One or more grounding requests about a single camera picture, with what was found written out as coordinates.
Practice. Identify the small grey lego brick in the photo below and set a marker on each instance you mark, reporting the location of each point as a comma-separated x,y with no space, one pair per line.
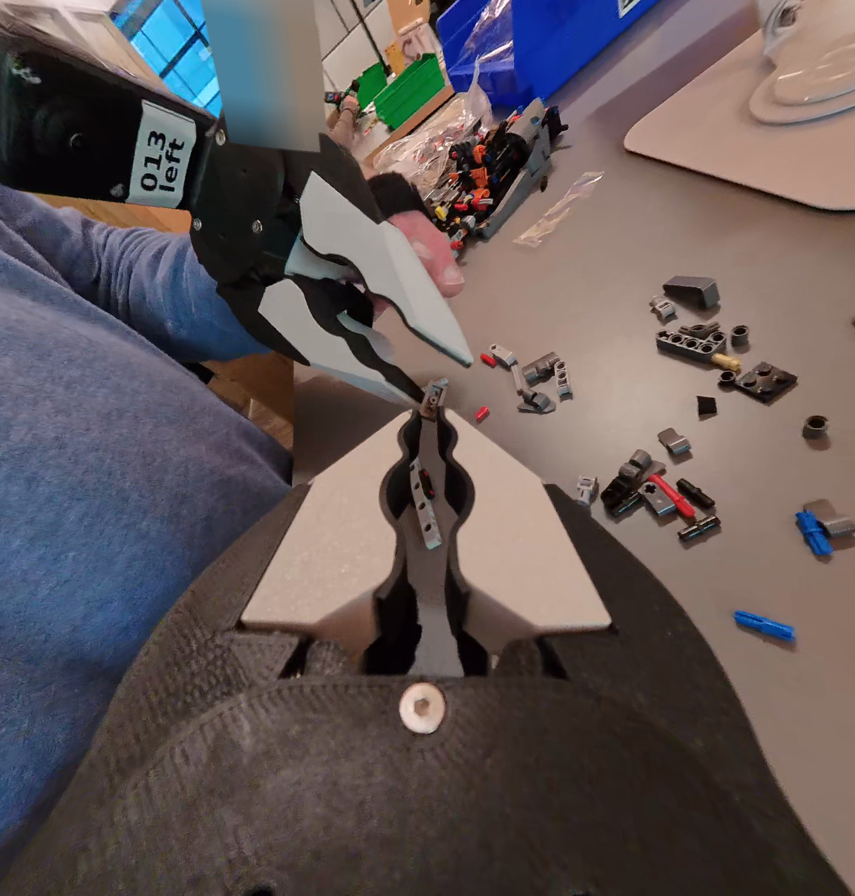
674,441

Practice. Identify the dark grey angled lego beam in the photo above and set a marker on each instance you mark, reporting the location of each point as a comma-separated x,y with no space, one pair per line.
687,343

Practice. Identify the dark grey curved lego brick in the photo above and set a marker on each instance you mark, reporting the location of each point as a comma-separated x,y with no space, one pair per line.
694,291

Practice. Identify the green storage bin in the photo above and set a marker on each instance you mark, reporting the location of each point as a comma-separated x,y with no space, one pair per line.
414,91

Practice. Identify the dark round lego bushing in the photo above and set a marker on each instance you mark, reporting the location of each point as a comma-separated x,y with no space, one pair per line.
816,427

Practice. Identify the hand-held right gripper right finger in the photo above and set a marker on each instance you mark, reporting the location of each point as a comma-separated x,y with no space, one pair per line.
533,546

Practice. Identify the black and grey lego joint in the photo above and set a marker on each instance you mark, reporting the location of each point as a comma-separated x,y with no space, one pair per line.
586,490

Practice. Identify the blue lego pin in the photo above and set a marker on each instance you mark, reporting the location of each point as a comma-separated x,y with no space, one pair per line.
764,626

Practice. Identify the window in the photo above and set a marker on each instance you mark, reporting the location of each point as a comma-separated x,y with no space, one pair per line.
162,42

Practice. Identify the partly built lego model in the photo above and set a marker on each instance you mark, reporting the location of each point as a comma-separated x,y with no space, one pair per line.
519,168

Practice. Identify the long light grey lego beam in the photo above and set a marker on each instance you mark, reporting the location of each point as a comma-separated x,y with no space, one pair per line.
419,462

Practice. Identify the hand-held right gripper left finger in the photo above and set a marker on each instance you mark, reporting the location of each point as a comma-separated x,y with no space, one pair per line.
323,546

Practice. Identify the small light grey lego connector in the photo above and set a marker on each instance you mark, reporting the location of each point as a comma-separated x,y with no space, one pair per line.
662,310

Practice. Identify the cluster of dark lego connectors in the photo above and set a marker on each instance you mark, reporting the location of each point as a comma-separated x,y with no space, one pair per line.
627,483

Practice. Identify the blue pin with grey connector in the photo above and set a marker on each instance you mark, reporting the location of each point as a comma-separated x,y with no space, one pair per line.
816,532

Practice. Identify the person's left hand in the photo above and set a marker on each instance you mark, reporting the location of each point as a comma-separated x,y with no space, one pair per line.
435,259

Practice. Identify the small dark grey lego plate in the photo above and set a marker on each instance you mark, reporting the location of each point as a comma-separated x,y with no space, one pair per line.
436,399

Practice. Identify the small clear plastic bag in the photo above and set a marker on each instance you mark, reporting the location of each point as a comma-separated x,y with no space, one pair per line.
561,210

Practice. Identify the red pin with grey connector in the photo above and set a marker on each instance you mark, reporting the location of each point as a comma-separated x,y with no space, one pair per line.
502,356

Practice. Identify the small black lego slope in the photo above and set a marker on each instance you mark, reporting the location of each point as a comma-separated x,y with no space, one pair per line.
708,406

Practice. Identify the blue storage bin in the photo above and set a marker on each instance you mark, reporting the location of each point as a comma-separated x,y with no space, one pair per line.
568,42

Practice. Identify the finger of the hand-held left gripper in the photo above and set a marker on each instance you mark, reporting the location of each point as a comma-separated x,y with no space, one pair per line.
379,266
323,329

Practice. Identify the dark grey lego bushing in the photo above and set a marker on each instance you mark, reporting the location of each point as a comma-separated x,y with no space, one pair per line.
740,336

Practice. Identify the cluster of grey lego connectors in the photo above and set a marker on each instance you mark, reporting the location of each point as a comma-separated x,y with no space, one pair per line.
544,375

